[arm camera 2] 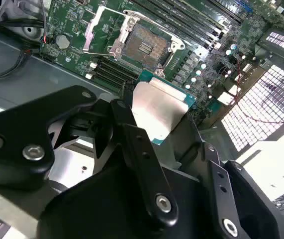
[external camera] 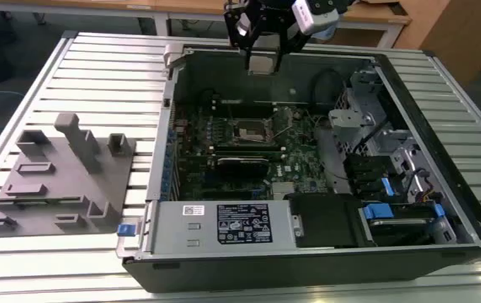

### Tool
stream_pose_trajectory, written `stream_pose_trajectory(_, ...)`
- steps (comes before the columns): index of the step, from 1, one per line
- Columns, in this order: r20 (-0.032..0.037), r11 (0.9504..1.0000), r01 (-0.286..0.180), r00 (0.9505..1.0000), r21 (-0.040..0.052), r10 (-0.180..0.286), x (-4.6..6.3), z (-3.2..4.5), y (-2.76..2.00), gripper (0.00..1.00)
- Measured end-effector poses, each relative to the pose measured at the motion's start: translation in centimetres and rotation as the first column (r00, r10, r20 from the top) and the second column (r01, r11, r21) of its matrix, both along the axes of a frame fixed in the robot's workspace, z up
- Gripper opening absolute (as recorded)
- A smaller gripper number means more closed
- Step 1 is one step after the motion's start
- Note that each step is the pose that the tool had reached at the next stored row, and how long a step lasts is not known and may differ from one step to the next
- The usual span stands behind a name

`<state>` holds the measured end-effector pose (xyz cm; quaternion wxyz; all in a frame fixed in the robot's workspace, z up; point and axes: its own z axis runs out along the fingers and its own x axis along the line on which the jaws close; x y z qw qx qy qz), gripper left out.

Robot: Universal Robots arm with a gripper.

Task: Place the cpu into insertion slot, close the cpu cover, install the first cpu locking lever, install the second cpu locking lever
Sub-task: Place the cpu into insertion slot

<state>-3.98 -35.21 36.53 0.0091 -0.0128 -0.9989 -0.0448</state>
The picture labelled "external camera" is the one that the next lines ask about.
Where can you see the silver metal bracket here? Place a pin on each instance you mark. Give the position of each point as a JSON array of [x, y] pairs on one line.
[[345, 119]]

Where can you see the blue case latch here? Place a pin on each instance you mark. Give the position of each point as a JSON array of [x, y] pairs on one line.
[[126, 230]]

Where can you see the blue disk carrier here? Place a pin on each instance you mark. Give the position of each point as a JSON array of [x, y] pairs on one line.
[[377, 211]]

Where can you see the grey parts rack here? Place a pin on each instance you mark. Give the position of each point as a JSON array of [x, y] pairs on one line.
[[67, 189]]

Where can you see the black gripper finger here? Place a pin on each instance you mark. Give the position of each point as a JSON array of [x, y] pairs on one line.
[[235, 31], [293, 39]]

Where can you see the grey power supply unit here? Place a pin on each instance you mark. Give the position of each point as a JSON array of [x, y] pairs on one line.
[[173, 233]]

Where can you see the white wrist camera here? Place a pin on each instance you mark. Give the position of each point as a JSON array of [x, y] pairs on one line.
[[307, 19]]

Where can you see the wooden cabinet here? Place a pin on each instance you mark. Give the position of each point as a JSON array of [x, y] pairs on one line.
[[468, 31]]

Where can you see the green motherboard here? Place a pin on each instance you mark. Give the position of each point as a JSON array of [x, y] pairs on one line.
[[303, 158]]

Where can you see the blue plastic tab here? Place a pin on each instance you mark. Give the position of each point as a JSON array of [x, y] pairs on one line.
[[438, 211], [386, 187]]

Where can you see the hard disk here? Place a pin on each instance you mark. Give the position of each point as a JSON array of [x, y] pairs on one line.
[[398, 222]]

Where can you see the wooden desk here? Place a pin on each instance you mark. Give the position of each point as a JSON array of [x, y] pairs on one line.
[[75, 2], [374, 19]]

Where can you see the silver CPU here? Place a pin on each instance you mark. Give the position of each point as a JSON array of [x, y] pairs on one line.
[[263, 66]]

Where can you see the black graphics card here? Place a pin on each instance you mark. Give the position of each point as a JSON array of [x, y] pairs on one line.
[[242, 172]]

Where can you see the black PC case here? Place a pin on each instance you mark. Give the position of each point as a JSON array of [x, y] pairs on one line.
[[265, 271]]

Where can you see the small silver heat sink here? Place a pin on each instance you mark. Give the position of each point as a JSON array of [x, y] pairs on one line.
[[283, 187]]

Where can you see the metal drive cage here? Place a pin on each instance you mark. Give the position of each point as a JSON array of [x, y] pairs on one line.
[[364, 101]]

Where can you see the grey case latch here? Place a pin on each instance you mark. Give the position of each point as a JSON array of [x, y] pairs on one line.
[[173, 55]]

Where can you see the black plastic disk bay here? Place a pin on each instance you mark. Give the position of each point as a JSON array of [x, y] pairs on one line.
[[366, 173]]

